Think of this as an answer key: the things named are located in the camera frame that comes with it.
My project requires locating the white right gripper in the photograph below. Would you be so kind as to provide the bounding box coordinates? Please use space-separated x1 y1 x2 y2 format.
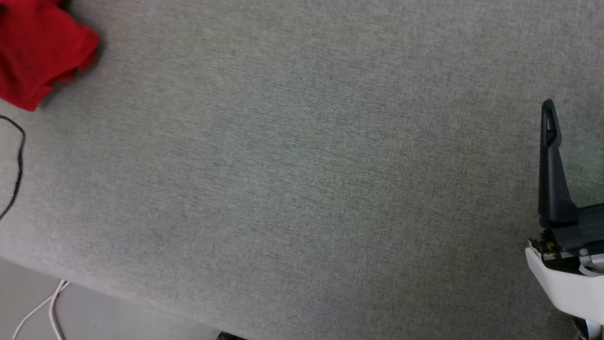
525 99 604 327

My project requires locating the red and white jersey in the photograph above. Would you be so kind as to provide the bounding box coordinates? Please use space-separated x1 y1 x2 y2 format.
0 0 101 112

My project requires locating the grey fabric sofa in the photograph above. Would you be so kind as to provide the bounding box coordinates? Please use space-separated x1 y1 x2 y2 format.
0 0 604 340

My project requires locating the white floor cable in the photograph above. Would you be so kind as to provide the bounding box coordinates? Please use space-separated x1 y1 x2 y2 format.
12 280 71 340

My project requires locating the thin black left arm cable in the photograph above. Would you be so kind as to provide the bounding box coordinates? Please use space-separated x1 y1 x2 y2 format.
0 115 25 221

